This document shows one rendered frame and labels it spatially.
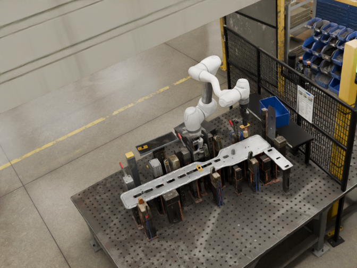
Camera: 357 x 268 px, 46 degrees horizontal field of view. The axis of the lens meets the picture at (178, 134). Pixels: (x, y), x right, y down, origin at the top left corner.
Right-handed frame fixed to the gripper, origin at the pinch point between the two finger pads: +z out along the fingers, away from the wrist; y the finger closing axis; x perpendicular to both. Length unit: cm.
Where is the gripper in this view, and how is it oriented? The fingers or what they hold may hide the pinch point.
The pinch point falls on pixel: (244, 122)
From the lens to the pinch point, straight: 362.1
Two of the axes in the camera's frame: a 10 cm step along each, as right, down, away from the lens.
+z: 1.4, 7.7, 6.2
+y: 4.3, 5.2, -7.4
